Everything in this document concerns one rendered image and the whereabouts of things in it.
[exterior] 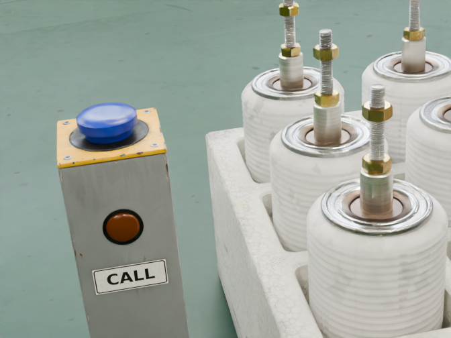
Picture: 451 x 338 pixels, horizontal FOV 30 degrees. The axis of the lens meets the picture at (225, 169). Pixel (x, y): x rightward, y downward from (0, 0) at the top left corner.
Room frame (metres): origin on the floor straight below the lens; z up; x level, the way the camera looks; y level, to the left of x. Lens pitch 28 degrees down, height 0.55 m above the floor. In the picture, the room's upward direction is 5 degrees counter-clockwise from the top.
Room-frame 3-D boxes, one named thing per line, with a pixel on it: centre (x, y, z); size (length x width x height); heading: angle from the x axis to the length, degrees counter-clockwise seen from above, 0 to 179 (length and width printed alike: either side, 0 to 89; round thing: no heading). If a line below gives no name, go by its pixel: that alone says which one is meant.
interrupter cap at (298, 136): (0.61, -0.08, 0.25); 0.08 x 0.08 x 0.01
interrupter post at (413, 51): (0.74, -0.19, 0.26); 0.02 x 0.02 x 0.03
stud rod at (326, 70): (0.61, -0.08, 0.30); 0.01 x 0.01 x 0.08
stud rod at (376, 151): (0.49, -0.10, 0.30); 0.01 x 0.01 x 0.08
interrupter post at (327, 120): (0.61, -0.08, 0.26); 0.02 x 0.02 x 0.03
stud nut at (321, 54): (0.61, -0.08, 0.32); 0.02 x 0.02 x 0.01; 82
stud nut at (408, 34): (0.74, -0.19, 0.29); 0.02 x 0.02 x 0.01; 23
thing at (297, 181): (0.61, -0.08, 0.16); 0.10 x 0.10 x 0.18
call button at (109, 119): (0.51, 0.08, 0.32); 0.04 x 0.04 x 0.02
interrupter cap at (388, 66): (0.74, -0.19, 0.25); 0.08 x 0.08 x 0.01
